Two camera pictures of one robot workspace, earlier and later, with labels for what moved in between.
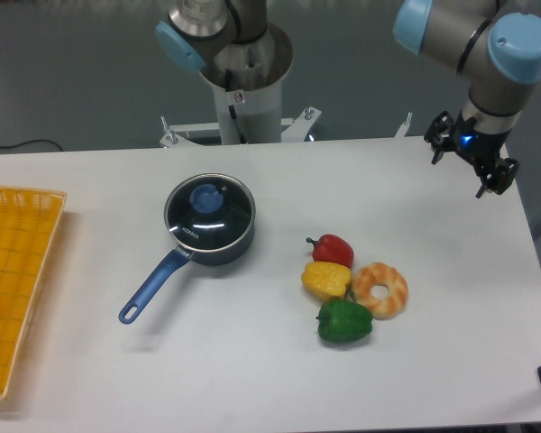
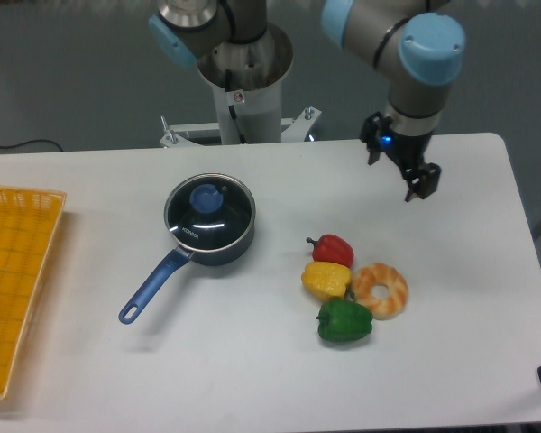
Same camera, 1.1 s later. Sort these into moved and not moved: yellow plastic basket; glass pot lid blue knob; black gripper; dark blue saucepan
Moved: black gripper
Not moved: glass pot lid blue knob; dark blue saucepan; yellow plastic basket
